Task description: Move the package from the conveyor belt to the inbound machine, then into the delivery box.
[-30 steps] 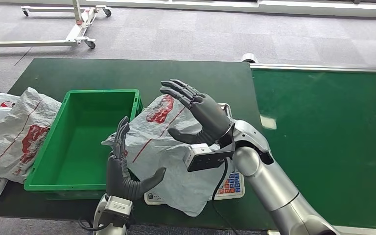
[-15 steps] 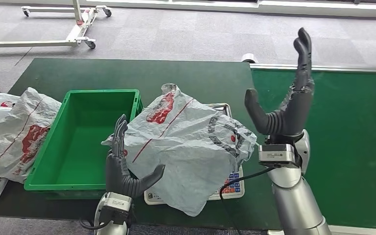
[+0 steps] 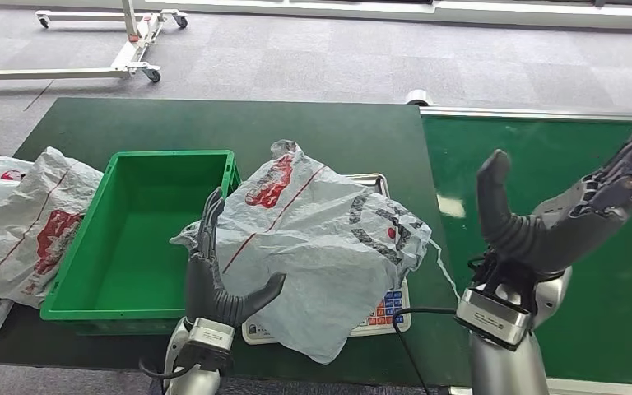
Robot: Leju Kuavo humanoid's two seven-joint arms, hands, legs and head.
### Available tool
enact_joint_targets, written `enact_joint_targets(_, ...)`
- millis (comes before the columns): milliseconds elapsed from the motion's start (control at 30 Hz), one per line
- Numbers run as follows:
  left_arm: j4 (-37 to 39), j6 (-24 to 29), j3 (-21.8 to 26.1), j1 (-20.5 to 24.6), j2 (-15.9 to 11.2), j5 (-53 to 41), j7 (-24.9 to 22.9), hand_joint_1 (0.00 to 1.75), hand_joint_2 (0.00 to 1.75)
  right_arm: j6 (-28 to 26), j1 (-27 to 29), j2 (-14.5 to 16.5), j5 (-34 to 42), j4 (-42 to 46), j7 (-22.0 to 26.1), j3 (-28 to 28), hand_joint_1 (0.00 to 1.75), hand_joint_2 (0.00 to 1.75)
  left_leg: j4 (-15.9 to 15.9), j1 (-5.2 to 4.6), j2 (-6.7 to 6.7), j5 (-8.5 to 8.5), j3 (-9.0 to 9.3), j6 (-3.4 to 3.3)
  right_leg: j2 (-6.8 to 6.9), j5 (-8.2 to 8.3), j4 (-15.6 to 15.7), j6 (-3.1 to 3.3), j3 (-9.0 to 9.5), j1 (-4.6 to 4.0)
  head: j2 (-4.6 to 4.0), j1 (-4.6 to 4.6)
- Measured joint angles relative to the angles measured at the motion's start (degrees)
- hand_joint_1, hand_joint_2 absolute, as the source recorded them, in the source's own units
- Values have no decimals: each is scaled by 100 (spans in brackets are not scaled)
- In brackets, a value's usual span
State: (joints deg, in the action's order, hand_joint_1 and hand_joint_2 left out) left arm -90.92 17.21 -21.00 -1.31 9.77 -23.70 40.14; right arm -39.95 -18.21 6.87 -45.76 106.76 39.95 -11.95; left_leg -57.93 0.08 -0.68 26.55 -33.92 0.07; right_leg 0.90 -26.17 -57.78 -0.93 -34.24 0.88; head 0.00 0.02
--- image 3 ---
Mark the white electronic scale body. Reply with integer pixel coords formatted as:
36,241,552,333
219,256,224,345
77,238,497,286
241,279,412,346

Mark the white wheeled stand frame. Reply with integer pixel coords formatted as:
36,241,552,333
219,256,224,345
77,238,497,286
0,0,189,90

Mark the left wrist camera unit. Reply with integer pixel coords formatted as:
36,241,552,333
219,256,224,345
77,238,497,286
176,318,237,374

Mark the green conveyor belt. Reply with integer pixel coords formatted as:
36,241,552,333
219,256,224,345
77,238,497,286
422,115,632,383

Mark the grey mailer bag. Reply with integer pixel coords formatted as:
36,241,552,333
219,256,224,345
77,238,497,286
0,146,105,309
170,140,462,365

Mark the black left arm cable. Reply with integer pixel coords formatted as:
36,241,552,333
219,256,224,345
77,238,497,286
138,356,198,383

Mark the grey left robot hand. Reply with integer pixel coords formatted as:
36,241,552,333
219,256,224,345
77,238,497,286
184,188,287,328

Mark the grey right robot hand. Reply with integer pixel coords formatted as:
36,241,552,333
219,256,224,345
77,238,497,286
476,100,632,277

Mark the grey mailer bag, red print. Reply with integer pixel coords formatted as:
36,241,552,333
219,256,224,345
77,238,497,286
0,146,105,309

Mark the right wrist camera unit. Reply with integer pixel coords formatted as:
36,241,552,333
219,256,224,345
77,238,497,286
454,287,533,351

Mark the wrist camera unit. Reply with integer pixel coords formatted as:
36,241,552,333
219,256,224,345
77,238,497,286
454,287,533,351
176,318,237,374

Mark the metal conveyor roller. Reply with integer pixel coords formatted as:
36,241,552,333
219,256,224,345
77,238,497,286
404,89,435,107

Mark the green plastic crate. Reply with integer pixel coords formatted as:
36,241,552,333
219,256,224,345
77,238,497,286
40,150,243,335

